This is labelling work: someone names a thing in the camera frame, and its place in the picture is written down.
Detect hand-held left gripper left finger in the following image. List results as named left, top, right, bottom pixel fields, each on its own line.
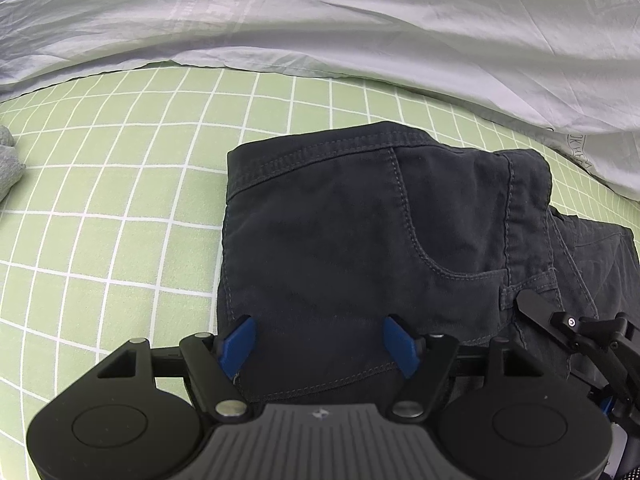
left=92, top=314, right=259, bottom=421

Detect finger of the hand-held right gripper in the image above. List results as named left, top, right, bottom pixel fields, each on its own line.
left=515, top=289, right=640, bottom=422

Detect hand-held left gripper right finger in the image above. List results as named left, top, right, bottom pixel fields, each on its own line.
left=382, top=314, right=549, bottom=421

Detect black denim pants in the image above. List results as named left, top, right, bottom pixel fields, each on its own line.
left=216, top=121, right=640, bottom=407

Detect green checked bed sheet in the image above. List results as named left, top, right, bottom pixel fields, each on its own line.
left=0, top=62, right=640, bottom=480

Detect grey garment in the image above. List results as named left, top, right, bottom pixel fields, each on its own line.
left=0, top=124, right=27, bottom=202

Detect white carrot-print quilt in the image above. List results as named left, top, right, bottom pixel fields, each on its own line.
left=0, top=0, right=640, bottom=207

